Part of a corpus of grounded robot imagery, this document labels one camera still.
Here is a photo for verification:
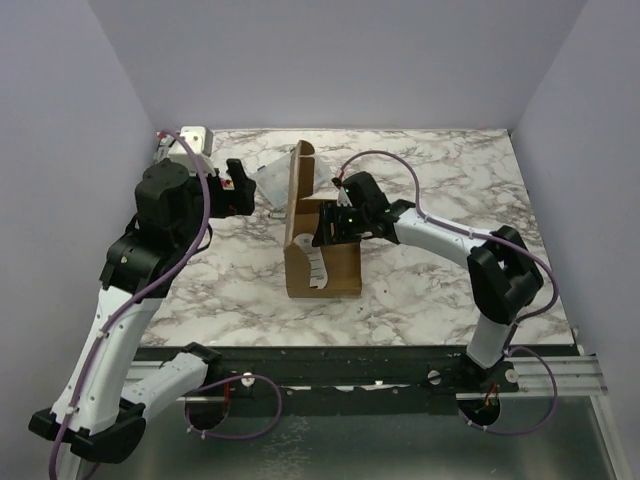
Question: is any brown cardboard express box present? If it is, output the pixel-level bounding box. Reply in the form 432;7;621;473
283;140;362;299

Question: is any white blue packaged item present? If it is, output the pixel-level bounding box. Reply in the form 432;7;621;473
294;233;328;290

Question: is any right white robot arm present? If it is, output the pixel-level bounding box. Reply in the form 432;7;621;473
312;172;543;391

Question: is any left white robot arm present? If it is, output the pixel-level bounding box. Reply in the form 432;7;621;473
29;158;256;464

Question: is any clear plastic organizer box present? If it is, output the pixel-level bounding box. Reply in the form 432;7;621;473
252;148;333;210

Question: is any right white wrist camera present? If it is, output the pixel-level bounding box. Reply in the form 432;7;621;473
334;180;352;207

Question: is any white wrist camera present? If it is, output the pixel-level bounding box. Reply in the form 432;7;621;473
153;126;214;174
334;180;352;207

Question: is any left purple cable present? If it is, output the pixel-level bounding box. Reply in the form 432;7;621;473
48;128;284;480

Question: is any purple cable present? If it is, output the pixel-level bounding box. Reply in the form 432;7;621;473
48;128;284;480
337;149;560;435

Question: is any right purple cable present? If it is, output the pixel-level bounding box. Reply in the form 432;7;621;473
337;149;560;435

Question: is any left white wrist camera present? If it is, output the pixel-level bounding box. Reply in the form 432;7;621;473
153;126;214;174

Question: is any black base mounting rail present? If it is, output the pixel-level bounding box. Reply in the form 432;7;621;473
171;346;518;417

